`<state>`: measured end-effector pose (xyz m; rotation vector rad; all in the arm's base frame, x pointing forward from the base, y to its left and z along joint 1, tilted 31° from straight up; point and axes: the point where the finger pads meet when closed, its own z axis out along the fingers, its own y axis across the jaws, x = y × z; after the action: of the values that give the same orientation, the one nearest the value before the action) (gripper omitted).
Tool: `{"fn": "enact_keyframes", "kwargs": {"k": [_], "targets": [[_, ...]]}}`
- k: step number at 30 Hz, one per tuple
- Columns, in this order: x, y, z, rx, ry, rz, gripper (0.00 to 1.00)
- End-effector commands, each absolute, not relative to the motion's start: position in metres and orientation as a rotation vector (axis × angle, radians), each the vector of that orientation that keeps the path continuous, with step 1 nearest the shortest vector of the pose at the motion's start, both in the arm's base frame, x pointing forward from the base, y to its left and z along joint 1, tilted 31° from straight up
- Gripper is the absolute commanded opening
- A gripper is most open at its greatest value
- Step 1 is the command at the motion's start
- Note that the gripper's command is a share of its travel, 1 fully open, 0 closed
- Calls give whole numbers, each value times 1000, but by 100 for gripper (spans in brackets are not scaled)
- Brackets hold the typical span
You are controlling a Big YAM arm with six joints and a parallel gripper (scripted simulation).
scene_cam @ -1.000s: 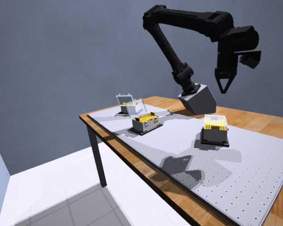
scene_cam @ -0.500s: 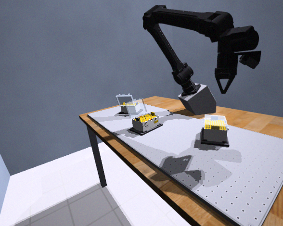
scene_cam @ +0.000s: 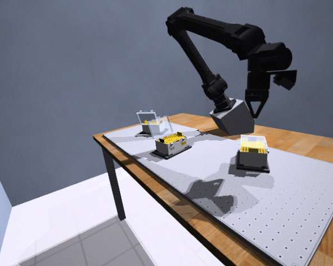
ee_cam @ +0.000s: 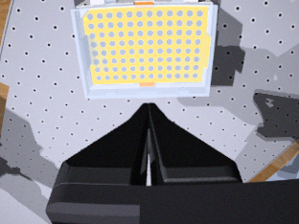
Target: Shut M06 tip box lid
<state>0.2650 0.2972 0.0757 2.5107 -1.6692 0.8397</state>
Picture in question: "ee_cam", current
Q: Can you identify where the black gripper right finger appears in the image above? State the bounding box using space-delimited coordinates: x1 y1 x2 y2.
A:
149 102 243 186

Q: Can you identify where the grey rectangular base plate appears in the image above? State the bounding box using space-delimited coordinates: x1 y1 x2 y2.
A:
0 0 299 224

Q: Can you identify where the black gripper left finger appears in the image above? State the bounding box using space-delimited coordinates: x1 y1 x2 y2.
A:
54 102 149 186

